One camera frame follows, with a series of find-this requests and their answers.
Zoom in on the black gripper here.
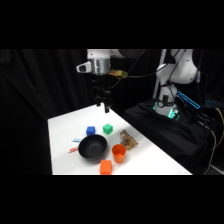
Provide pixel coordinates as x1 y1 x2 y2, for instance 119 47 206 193
92 73 113 114

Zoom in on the brown tiger toy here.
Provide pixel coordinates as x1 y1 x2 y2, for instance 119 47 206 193
119 129 139 151

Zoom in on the black bowl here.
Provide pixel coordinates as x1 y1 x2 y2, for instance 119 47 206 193
78 134 109 164

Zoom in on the green cube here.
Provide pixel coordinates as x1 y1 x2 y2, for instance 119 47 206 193
102 123 114 136

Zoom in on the blue cube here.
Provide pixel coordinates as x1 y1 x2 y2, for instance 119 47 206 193
85 125 97 137

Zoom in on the tan wrist connector block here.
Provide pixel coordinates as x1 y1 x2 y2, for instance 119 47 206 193
110 69 129 80

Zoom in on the orange cup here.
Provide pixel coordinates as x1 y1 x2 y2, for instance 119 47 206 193
111 143 127 164

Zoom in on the orange cube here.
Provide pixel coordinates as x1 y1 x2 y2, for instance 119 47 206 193
99 159 113 176

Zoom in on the black cloth covered stand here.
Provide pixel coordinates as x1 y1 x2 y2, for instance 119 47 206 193
122 98 224 176

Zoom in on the blue lit control box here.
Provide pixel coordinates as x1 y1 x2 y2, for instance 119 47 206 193
175 90 202 111

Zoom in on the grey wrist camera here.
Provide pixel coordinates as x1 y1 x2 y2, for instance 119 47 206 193
76 61 92 74

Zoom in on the white vertical post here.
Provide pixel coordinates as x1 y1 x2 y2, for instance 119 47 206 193
152 49 167 100

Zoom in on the yellow cable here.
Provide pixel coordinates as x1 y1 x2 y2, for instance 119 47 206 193
215 107 224 145

